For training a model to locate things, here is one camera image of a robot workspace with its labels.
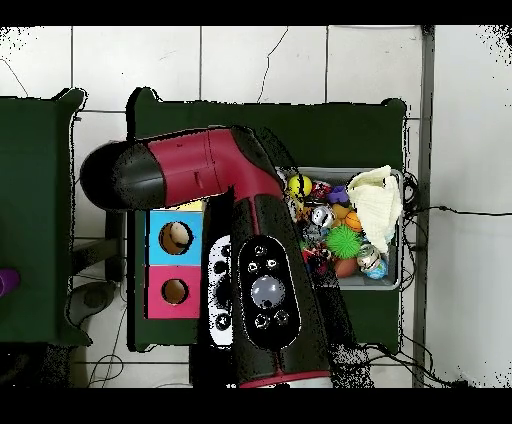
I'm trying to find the crushed silver can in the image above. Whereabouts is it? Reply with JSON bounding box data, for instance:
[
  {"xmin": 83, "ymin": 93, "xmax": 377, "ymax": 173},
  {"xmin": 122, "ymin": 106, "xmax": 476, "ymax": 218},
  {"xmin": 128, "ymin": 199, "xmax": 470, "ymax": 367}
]
[{"xmin": 310, "ymin": 205, "xmax": 336, "ymax": 229}]

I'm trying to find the wooden box with three holes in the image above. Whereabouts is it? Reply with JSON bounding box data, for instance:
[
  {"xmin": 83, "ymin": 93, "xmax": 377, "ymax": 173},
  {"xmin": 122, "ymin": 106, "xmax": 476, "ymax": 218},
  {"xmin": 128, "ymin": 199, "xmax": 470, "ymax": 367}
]
[{"xmin": 143, "ymin": 199, "xmax": 206, "ymax": 320}]

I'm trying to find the shallow metal mesh bin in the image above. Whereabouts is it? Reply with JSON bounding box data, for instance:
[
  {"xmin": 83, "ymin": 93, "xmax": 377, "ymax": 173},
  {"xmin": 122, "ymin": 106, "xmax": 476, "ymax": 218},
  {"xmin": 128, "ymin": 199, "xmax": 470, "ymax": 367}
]
[{"xmin": 277, "ymin": 165, "xmax": 404, "ymax": 292}]

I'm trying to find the yellow smiley ball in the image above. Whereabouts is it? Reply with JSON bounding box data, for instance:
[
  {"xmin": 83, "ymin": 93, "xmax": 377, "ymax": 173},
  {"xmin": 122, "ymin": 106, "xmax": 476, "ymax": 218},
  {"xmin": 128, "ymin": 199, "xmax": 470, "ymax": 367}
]
[{"xmin": 287, "ymin": 174, "xmax": 313, "ymax": 198}]

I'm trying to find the green puffer ball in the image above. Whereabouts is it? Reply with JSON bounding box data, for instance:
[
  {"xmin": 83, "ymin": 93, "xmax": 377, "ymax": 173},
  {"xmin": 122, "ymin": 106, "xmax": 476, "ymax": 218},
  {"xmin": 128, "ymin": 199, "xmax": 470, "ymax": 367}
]
[{"xmin": 326, "ymin": 224, "xmax": 363, "ymax": 260}]

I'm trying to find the small orange basketball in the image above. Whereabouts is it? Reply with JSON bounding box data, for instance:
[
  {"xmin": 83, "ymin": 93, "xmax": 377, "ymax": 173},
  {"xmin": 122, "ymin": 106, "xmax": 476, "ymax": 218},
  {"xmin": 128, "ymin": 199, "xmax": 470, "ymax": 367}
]
[{"xmin": 343, "ymin": 211, "xmax": 363, "ymax": 233}]

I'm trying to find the cream knitted cloth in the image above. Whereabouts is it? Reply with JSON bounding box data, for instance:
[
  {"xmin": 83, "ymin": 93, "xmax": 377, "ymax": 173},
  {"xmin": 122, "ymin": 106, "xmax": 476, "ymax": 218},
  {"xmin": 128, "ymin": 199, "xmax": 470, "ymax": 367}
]
[{"xmin": 346, "ymin": 164, "xmax": 404, "ymax": 254}]

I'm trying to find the grey rounded floor object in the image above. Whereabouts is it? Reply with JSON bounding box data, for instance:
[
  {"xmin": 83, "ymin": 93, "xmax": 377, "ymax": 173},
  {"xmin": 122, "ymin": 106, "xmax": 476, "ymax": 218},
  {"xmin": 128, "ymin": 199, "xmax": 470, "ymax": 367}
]
[{"xmin": 65, "ymin": 279, "xmax": 118, "ymax": 327}]

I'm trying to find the grey metal pole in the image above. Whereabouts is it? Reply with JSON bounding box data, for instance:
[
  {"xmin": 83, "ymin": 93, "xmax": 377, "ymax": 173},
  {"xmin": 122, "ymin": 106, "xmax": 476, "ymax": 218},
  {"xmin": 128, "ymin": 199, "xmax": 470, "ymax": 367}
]
[{"xmin": 411, "ymin": 25, "xmax": 436, "ymax": 388}]

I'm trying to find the purple object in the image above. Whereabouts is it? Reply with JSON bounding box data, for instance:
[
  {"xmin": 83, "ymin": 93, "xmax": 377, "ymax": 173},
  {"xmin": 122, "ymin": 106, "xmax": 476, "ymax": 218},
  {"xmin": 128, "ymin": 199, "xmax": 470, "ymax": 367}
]
[{"xmin": 0, "ymin": 267, "xmax": 22, "ymax": 298}]

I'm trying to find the black cable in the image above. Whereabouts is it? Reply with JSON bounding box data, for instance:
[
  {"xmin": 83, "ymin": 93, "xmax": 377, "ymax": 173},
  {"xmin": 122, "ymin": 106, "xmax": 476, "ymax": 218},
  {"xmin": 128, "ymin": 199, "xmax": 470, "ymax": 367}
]
[{"xmin": 403, "ymin": 204, "xmax": 512, "ymax": 217}]

